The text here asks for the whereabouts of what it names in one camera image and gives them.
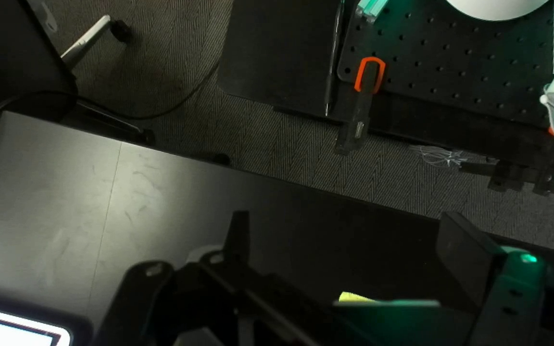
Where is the black perforated mounting board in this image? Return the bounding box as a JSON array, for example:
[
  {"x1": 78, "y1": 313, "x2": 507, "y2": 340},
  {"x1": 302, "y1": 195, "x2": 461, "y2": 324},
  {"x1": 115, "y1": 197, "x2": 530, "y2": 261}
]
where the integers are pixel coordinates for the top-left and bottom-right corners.
[{"x1": 323, "y1": 0, "x2": 554, "y2": 149}]

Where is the black floor cable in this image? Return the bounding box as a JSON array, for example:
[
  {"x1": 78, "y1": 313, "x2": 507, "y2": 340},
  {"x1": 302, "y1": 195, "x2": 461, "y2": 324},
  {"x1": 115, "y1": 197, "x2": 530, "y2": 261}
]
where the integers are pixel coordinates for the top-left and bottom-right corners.
[{"x1": 0, "y1": 55, "x2": 227, "y2": 155}]

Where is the office chair wheeled base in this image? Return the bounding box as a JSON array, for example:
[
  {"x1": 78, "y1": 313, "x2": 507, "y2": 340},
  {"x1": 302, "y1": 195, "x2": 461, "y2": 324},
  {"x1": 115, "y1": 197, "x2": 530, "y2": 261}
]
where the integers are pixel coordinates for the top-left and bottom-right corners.
[{"x1": 0, "y1": 0, "x2": 159, "y2": 147}]

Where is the yellow terry towel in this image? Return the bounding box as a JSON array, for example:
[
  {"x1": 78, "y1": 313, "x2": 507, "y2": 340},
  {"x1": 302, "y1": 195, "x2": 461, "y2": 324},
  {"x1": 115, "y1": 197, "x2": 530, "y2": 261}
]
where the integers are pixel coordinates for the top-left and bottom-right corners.
[{"x1": 334, "y1": 290, "x2": 442, "y2": 309}]

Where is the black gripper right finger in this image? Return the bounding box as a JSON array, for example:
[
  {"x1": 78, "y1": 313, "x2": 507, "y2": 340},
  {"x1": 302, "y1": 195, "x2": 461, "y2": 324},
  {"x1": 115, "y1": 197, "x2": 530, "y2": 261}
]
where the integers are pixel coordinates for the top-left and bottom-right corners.
[{"x1": 434, "y1": 211, "x2": 554, "y2": 346}]

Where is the tablet with bright screen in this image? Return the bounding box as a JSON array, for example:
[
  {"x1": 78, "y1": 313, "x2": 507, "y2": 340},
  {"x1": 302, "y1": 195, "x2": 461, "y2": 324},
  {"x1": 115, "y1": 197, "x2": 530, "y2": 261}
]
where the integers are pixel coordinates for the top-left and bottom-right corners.
[{"x1": 0, "y1": 299, "x2": 77, "y2": 346}]

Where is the black flat base plate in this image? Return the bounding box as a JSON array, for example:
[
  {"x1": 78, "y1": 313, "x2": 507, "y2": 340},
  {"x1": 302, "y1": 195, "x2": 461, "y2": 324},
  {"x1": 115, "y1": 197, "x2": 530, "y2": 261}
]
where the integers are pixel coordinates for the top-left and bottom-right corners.
[{"x1": 217, "y1": 0, "x2": 344, "y2": 120}]

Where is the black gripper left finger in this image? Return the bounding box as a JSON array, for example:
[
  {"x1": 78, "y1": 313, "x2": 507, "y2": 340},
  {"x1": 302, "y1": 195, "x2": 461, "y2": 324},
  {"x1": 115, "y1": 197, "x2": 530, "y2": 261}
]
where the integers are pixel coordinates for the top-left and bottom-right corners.
[{"x1": 92, "y1": 209, "x2": 369, "y2": 346}]

